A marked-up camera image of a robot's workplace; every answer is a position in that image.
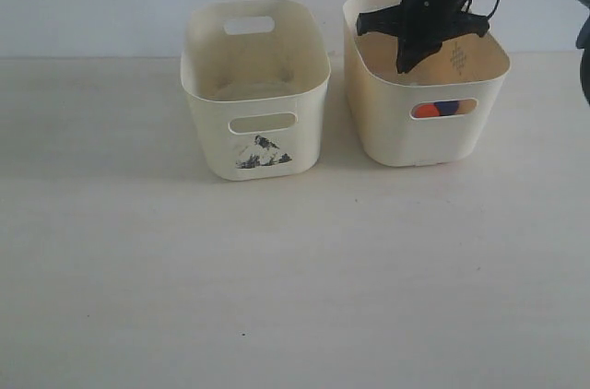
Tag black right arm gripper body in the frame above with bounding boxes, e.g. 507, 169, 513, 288
356, 0, 490, 43

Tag orange ball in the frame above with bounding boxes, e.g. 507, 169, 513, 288
412, 102, 440, 119

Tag blue ball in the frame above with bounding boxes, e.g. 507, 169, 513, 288
434, 100, 461, 116

